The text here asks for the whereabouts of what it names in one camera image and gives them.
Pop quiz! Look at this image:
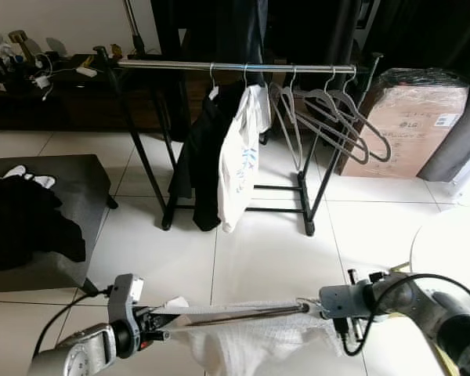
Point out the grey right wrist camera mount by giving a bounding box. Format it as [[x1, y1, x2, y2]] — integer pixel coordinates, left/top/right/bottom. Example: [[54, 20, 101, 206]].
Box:
[[319, 283, 374, 320]]

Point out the black clothes rack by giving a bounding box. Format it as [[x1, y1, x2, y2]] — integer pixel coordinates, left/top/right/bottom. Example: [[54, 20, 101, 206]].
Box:
[[94, 45, 386, 237]]

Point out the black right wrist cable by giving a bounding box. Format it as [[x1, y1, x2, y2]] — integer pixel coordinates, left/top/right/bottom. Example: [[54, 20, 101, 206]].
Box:
[[339, 272, 470, 358]]

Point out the dark grey curtain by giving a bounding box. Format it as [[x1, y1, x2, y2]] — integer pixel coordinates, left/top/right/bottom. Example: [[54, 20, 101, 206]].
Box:
[[419, 0, 470, 183]]

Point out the white plastic hanger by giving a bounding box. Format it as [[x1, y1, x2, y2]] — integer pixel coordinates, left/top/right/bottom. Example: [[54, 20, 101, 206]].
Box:
[[153, 296, 322, 326]]

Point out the black hanging garment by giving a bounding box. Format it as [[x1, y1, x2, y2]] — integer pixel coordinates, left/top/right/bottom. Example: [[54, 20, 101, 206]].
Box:
[[176, 92, 237, 233]]

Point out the white cloth piece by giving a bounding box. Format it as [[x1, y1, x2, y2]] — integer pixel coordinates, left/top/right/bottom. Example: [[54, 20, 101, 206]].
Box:
[[0, 164, 28, 180], [30, 173, 57, 190]]

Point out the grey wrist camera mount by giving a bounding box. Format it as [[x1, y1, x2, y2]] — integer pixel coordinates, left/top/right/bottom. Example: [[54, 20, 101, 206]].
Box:
[[319, 283, 374, 320], [107, 273, 146, 330]]

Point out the grey clothes hanger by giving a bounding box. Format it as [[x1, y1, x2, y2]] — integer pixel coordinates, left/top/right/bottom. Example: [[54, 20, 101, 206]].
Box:
[[296, 67, 371, 165], [269, 67, 305, 169], [325, 67, 392, 164]]

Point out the silver metal pole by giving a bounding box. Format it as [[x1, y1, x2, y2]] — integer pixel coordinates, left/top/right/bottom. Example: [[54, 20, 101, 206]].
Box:
[[123, 0, 147, 56]]

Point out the round white marble table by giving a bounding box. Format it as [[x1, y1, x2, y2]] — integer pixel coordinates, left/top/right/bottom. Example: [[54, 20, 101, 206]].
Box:
[[410, 205, 470, 292]]

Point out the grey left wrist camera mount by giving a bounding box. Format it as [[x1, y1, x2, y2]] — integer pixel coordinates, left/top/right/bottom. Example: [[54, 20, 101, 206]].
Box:
[[107, 273, 146, 330]]

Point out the LG cardboard box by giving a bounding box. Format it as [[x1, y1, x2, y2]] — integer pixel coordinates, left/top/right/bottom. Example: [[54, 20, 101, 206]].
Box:
[[341, 67, 470, 180]]

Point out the dark wood sideboard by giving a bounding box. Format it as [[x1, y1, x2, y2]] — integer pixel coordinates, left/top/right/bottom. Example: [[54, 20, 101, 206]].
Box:
[[0, 53, 190, 132]]

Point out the dark grey ottoman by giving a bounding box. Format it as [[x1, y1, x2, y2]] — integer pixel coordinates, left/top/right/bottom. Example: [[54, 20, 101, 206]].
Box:
[[0, 154, 118, 297]]

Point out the white printed T-shirt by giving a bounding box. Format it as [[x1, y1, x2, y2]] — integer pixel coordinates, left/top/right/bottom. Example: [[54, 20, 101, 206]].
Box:
[[218, 84, 272, 233]]

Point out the white ribbed garment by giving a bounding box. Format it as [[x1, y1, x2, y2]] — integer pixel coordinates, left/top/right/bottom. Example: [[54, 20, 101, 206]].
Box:
[[163, 296, 353, 376]]

